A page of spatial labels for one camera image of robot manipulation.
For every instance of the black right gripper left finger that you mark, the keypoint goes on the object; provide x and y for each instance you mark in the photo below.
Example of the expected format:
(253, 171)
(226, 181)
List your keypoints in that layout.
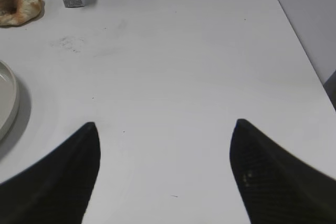
(57, 188)

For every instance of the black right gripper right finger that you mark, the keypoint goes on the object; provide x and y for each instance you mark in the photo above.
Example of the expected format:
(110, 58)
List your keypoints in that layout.
(275, 186)

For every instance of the beige round plate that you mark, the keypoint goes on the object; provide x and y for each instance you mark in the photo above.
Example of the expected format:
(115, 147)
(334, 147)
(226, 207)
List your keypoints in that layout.
(9, 98)

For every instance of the round braided bread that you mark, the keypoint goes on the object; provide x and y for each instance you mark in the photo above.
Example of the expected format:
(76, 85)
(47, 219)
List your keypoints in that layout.
(18, 12)

